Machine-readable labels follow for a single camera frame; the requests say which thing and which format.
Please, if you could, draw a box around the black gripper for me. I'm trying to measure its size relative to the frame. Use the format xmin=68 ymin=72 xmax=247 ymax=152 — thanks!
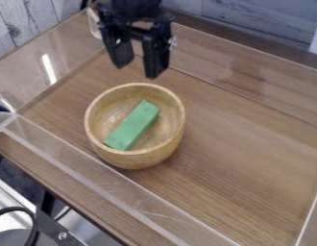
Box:
xmin=96 ymin=0 xmax=173 ymax=79

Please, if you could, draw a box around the green rectangular block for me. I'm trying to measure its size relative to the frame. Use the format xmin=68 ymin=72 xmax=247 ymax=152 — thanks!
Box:
xmin=104 ymin=100 xmax=160 ymax=151

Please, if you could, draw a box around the light brown wooden bowl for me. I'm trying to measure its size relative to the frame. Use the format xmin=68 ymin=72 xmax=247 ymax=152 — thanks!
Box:
xmin=84 ymin=83 xmax=185 ymax=169

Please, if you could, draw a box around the black table leg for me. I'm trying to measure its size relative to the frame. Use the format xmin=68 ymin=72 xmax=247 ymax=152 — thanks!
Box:
xmin=41 ymin=191 xmax=56 ymax=215

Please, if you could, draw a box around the black cable bottom left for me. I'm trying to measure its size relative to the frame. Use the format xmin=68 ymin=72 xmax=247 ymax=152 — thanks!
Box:
xmin=0 ymin=206 xmax=41 ymax=246

